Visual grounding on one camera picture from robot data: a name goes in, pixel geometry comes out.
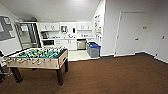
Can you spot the grey bin blue lid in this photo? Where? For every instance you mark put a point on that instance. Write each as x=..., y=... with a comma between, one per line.
x=94, y=51

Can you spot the white two-door sink cabinet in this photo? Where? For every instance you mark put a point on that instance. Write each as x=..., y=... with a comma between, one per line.
x=68, y=44

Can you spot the black soap dispenser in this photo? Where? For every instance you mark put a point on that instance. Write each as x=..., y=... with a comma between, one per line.
x=74, y=30

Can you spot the steel paper towel dispenser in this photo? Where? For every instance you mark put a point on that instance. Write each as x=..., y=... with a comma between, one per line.
x=64, y=29

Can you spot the black built-in microwave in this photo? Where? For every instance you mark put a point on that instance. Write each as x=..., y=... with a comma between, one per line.
x=48, y=42

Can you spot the black coffee machine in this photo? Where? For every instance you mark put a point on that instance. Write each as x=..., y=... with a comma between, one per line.
x=44, y=35

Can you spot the white door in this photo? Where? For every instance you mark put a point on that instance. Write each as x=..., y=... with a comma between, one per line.
x=128, y=33

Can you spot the green foosball table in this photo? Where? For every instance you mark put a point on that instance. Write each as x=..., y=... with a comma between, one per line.
x=36, y=58

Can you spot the stainless steel refrigerator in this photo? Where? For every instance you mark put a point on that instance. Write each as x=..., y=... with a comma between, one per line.
x=28, y=35

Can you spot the white wall cabinet three doors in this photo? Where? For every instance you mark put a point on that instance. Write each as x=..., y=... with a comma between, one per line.
x=84, y=26

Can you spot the large colourful wall poster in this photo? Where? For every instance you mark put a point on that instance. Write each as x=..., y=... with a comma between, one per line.
x=97, y=26

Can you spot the white wall cabinet four doors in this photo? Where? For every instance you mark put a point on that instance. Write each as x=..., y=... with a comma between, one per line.
x=49, y=26

